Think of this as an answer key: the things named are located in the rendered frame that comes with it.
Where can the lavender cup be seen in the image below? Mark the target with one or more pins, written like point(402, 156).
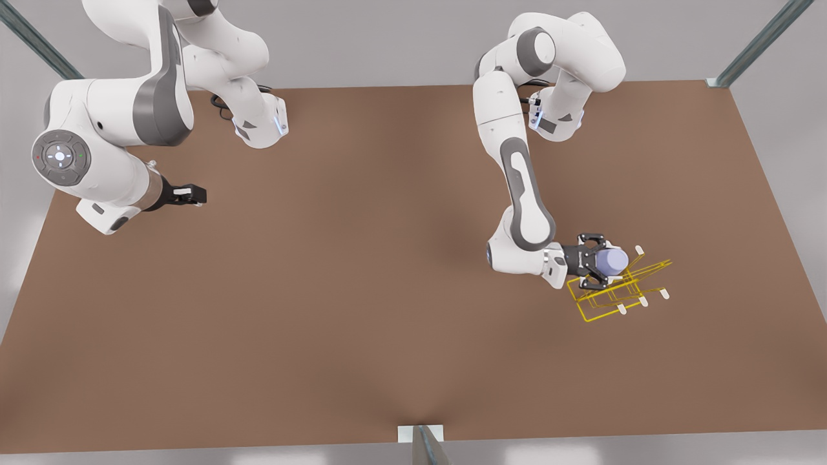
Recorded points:
point(614, 260)

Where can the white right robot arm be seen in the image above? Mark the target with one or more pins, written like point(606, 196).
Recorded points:
point(97, 110)

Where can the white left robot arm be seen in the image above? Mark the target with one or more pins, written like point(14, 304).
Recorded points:
point(523, 194)

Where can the silver frame post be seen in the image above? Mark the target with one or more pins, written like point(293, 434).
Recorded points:
point(762, 40)
point(39, 42)
point(423, 449)

